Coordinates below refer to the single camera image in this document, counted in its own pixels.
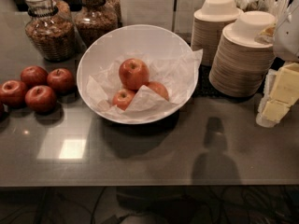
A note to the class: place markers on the back stack of paper bowls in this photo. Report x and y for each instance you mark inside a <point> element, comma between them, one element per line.
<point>208,22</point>

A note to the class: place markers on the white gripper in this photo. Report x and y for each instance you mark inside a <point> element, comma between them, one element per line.
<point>288,37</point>

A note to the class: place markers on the black perforated mat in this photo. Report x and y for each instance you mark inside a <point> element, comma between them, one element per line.
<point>205,89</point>

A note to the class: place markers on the front stack of paper bowls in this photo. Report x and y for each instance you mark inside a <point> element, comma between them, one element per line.
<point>241,63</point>

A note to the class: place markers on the glass granola jar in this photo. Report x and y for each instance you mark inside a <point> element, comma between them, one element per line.
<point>50,31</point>
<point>96,18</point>

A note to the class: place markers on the left glass granola jar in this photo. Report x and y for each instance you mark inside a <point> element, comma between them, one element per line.
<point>50,31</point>

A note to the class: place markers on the red apple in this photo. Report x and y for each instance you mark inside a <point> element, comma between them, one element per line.
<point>34,75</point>
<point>61,80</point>
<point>41,99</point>
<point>12,93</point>
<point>134,73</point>

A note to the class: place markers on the stack of paper bowls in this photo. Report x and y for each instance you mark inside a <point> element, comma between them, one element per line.
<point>241,63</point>
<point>208,22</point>

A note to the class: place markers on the right glass granola jar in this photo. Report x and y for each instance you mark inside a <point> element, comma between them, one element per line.
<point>96,18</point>

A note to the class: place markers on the right apple in bowl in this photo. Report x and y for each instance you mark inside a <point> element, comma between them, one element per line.
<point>159,88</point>

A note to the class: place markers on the white tissue paper liner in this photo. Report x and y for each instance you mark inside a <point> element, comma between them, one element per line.
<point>179,76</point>

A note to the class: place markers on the white paper sign left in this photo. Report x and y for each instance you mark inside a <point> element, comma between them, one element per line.
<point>152,12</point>

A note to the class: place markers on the large white bowl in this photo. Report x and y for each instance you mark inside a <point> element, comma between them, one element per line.
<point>157,42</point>

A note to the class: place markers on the front left apple in bowl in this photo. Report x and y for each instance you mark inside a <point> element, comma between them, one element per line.
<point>123,98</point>

